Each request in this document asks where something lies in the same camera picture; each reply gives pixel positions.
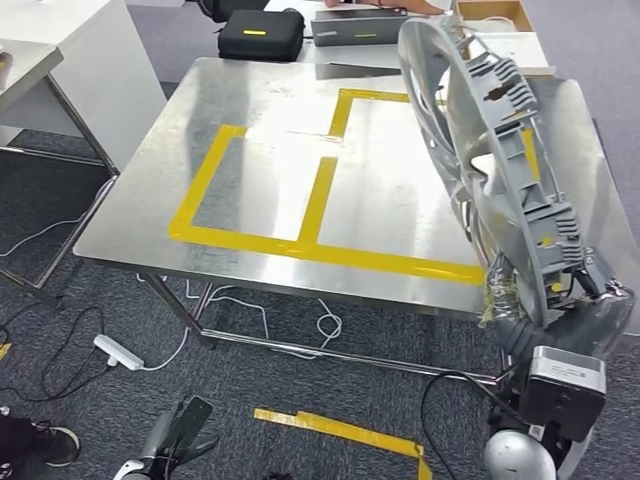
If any grey plastic wheel hubcap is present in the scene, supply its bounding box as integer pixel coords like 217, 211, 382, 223
398, 16, 583, 329

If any steel side table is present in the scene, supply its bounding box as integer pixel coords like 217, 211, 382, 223
0, 39, 119, 309

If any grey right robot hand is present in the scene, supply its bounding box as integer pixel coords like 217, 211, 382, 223
482, 251, 637, 359

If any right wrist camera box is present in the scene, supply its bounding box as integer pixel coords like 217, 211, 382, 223
522, 345, 607, 444

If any yellow tape outline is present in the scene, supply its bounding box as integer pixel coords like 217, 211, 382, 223
168, 87, 542, 287

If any grey laptop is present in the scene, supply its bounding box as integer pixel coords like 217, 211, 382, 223
309, 7, 410, 48

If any white power strip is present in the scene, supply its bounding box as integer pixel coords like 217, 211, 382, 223
93, 334, 145, 372

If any white booklet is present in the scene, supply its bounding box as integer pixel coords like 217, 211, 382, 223
479, 31, 557, 77

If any black camera cable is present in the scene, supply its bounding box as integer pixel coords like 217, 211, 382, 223
420, 370, 531, 480

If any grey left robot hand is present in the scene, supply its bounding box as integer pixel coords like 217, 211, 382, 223
165, 396, 221, 466

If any yellow floor tape corner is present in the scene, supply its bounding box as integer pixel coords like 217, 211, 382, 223
254, 407, 433, 480

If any steel workbench table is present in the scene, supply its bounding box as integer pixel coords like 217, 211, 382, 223
73, 56, 640, 387

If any black zip case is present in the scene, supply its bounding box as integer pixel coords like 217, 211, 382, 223
217, 8, 306, 63

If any thin white cable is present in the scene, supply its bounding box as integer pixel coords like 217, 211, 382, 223
0, 215, 86, 260

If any black floor cable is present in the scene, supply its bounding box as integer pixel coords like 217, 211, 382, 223
0, 304, 113, 405

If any cardboard box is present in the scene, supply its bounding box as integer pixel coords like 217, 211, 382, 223
454, 0, 557, 77

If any white floor cable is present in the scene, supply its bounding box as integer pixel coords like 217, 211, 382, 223
142, 278, 344, 372

